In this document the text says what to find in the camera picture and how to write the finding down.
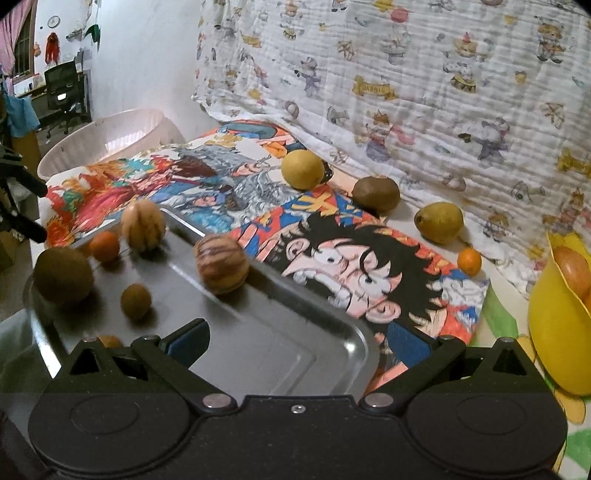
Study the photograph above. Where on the striped round melon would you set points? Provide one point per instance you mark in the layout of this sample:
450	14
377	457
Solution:
143	225
221	264

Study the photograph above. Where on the red wall decoration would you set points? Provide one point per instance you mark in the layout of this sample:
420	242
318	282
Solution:
51	47

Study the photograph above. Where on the pink curtain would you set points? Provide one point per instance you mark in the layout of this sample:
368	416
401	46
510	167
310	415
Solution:
16	32

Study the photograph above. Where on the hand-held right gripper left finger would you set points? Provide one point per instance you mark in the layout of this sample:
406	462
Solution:
184	339

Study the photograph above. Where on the small orange kumquat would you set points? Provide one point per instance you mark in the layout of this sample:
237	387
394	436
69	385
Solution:
105	246
469	261

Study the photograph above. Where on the large brown kiwi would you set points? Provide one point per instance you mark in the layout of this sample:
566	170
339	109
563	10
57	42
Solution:
63	275

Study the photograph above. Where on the green wall decoration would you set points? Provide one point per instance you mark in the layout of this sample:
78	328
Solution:
93	33

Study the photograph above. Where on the round yellow pear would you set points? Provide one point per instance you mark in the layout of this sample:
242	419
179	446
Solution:
302	169

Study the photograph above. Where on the small brown longan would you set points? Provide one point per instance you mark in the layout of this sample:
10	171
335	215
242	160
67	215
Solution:
111	341
135	302

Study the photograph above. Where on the yellow plastic bowl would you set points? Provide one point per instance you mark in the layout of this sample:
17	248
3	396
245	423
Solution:
558	341

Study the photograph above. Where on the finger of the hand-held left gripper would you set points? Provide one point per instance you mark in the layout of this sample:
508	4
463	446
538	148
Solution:
23	226
25	177

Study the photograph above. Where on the metal tray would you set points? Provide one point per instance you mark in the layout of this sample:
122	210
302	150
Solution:
277	341

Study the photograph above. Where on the printed white blanket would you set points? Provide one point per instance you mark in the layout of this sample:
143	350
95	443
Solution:
415	92

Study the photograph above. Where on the colourful warrior cartoon poster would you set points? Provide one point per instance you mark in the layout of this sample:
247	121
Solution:
194	180

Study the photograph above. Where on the blue cloth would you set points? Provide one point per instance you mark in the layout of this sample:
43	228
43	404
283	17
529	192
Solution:
19	115

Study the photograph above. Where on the white laundry basket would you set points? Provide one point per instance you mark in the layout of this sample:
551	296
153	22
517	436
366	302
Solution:
101	138

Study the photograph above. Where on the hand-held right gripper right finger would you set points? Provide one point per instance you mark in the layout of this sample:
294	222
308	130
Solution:
406	344

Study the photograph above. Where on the black office chair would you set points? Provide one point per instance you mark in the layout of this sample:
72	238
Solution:
64	92

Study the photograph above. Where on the reddish yellow apple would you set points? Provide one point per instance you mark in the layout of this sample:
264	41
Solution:
572	272

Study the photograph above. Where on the yellow-green pear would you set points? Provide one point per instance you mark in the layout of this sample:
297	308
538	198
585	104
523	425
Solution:
438	222

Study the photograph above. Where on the wall clock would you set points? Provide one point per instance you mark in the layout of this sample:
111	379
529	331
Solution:
53	21

